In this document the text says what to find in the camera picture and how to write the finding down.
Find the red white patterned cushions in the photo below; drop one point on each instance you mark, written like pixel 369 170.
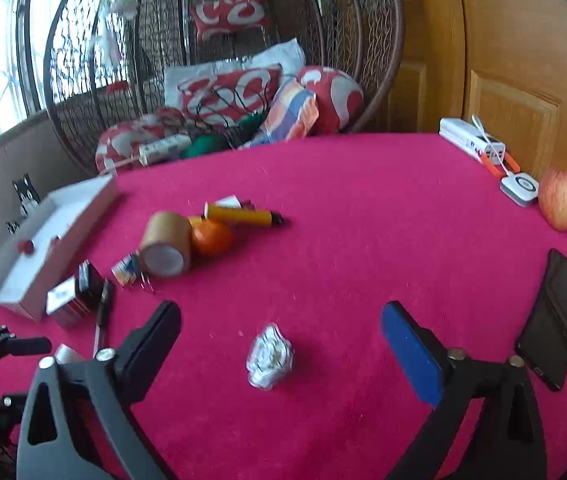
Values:
pixel 283 57

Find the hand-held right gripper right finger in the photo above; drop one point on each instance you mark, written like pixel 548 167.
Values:
pixel 408 355

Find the small white square device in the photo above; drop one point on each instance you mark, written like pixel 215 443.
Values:
pixel 520 187

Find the plaid orange blue cloth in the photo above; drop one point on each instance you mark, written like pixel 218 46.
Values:
pixel 288 112

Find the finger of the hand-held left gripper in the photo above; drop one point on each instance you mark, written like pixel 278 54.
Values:
pixel 18 345

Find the red apple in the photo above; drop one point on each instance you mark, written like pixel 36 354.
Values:
pixel 561 199

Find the crumpled silver foil ball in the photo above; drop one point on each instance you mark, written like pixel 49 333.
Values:
pixel 270 356

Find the white hanging plush toy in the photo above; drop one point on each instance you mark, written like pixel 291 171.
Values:
pixel 123 5

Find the green cloth bundle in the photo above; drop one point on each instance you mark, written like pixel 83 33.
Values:
pixel 206 145

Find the flat red white cushion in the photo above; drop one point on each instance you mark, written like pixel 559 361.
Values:
pixel 243 90

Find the white power bank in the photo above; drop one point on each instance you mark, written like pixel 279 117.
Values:
pixel 468 137

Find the brown wicker hanging chair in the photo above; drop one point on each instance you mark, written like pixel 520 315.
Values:
pixel 313 35

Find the brown tape roll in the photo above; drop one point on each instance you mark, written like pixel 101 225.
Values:
pixel 166 245

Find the small white barcode box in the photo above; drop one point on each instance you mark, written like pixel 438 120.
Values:
pixel 65 302

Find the round red white cushion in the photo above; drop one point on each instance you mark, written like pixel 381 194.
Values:
pixel 336 97

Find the black cat phone holder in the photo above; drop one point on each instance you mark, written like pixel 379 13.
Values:
pixel 25 194

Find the wooden door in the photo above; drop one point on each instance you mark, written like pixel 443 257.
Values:
pixel 528 75

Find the white shallow cardboard box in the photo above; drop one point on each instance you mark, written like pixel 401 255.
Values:
pixel 43 240

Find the yellow black tube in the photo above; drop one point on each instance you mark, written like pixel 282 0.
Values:
pixel 238 215

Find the black gel pen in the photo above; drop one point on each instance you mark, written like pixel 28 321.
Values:
pixel 103 310

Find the metal paper clip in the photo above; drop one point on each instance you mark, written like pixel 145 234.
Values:
pixel 147 282

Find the white power strip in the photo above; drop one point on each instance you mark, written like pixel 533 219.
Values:
pixel 166 149

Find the small colourful card pack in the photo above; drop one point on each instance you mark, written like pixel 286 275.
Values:
pixel 126 270

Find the black smartphone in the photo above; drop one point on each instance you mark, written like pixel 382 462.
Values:
pixel 553 320

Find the small red white cushion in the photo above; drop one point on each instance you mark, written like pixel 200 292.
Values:
pixel 231 12

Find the long red white cushion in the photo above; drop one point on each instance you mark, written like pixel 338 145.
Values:
pixel 123 140

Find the small black box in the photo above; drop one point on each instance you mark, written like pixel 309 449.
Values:
pixel 90 280

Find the orange tangerine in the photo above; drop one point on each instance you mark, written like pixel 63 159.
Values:
pixel 212 237

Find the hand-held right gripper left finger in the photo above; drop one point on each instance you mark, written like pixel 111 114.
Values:
pixel 159 330

